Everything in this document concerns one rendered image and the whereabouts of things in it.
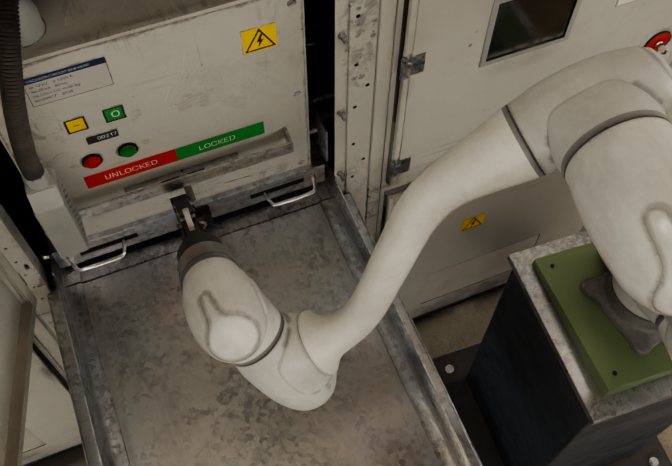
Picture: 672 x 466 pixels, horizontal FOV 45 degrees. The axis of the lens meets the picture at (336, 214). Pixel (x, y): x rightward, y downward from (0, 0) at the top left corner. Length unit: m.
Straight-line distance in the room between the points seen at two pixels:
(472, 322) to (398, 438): 1.07
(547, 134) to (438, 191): 0.15
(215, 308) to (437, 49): 0.58
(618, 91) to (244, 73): 0.61
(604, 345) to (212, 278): 0.82
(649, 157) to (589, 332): 0.79
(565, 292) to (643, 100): 0.77
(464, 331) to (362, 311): 1.33
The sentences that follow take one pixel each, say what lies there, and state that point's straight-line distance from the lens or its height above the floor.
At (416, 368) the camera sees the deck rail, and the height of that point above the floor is 0.86.
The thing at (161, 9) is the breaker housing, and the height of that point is 1.39.
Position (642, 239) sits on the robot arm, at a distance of 0.87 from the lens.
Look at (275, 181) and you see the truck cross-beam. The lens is 1.57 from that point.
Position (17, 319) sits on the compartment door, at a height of 0.85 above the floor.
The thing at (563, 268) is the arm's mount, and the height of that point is 0.77.
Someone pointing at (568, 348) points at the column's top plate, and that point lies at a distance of 1.65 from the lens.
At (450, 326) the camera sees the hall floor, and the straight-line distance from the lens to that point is 2.44.
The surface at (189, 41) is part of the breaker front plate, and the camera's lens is 1.23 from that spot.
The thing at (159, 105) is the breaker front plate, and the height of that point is 1.22.
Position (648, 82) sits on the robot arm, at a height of 1.53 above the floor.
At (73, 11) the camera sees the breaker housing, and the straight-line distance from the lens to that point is 1.24.
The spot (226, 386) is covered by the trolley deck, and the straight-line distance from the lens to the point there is 1.47.
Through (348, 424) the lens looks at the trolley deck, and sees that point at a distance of 1.44.
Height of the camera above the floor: 2.23
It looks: 59 degrees down
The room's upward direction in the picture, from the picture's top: straight up
